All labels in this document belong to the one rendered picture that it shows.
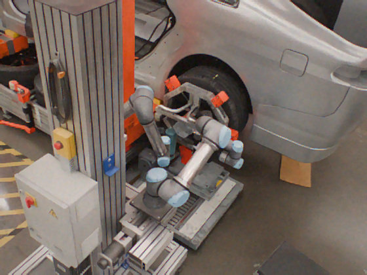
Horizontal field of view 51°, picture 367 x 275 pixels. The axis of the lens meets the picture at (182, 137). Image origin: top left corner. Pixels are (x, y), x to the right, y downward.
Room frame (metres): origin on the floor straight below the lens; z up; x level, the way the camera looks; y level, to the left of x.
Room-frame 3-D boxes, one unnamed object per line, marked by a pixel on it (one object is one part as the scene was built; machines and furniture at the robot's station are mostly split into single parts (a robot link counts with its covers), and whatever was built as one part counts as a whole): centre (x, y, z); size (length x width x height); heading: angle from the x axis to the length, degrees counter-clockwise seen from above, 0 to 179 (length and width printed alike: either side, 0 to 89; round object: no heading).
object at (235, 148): (1.94, -0.35, 0.95); 0.11 x 0.08 x 0.11; 51
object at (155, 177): (1.53, 0.12, 0.98); 0.13 x 0.12 x 0.14; 51
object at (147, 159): (2.52, 0.19, 0.26); 0.42 x 0.18 x 0.35; 150
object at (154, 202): (1.53, 0.12, 0.87); 0.15 x 0.15 x 0.10
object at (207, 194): (2.50, -0.15, 0.13); 0.50 x 0.36 x 0.10; 60
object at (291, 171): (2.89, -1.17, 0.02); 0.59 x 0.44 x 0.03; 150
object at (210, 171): (2.50, -0.15, 0.32); 0.40 x 0.30 x 0.28; 60
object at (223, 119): (2.35, -0.07, 0.85); 0.54 x 0.07 x 0.54; 60
